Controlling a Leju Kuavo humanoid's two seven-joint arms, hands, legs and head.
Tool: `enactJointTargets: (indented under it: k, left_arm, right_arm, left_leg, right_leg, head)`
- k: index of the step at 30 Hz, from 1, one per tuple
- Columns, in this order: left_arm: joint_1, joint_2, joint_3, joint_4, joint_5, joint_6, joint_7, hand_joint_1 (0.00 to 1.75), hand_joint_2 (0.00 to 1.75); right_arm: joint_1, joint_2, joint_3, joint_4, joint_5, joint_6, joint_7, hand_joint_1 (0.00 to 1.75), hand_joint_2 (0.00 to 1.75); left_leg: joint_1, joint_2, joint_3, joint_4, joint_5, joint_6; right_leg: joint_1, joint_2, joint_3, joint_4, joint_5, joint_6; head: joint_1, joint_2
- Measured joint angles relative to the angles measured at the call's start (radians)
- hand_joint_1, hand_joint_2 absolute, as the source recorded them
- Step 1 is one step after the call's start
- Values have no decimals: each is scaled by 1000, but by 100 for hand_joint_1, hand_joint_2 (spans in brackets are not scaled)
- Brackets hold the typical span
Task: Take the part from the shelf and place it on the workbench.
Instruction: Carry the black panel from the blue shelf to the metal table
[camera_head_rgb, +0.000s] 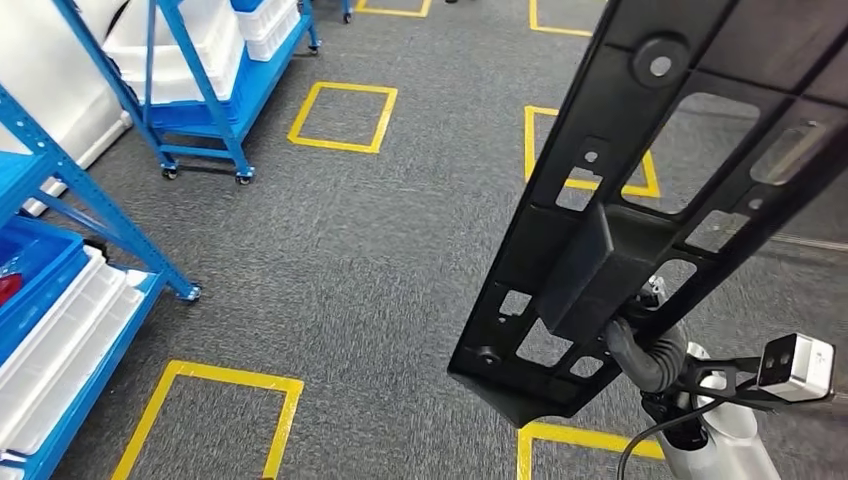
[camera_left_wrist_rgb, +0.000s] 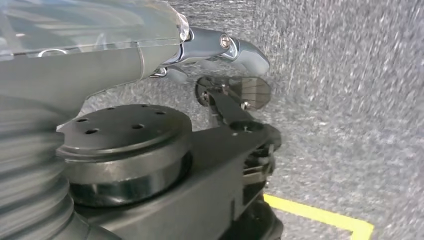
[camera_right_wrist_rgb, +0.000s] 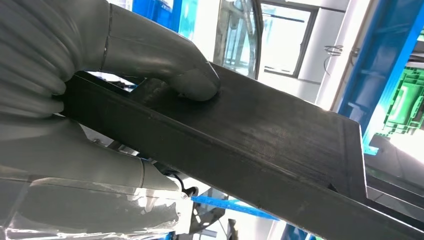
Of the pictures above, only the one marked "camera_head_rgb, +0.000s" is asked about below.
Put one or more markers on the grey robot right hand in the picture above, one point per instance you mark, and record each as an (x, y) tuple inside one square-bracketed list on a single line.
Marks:
[(656, 368)]

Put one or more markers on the black plastic frame part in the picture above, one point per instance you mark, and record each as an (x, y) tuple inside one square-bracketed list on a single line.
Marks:
[(596, 265)]

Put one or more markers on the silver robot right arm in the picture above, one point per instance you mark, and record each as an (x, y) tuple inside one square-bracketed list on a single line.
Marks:
[(722, 450)]

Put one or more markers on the blue metal shelf rack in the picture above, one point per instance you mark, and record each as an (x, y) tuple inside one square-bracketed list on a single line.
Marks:
[(162, 265)]

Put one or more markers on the yellow floor tape square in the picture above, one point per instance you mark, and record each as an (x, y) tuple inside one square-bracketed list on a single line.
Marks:
[(238, 378)]

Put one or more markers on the blue wheeled rack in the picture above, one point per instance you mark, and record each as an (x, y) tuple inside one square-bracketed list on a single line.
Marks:
[(262, 79)]

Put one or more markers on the small white plastic bin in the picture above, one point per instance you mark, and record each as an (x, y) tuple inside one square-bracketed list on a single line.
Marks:
[(268, 26)]

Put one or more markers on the blue plastic bin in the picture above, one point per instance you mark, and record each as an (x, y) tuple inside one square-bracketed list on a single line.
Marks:
[(46, 285), (199, 114)]

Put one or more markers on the large white plastic bin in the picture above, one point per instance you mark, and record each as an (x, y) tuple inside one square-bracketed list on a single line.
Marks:
[(192, 60)]

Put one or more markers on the red object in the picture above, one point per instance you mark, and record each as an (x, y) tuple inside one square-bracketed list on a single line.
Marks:
[(10, 291)]

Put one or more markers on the white car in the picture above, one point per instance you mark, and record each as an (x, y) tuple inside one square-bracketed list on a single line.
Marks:
[(40, 79)]

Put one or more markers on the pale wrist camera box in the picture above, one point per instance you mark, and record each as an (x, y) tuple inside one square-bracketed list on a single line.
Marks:
[(802, 368)]

